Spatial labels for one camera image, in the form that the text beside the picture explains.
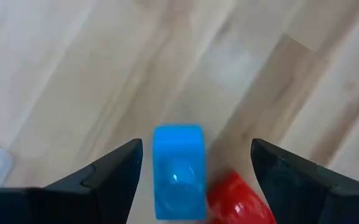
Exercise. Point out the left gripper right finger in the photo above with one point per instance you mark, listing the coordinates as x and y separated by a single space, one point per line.
291 193

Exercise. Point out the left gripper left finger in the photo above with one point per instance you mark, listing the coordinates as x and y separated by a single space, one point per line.
104 199

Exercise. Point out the red two-stud toy block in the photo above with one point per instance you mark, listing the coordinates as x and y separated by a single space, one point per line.
235 205

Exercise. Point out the blue two-stud toy block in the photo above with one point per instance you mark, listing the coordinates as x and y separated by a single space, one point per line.
179 161

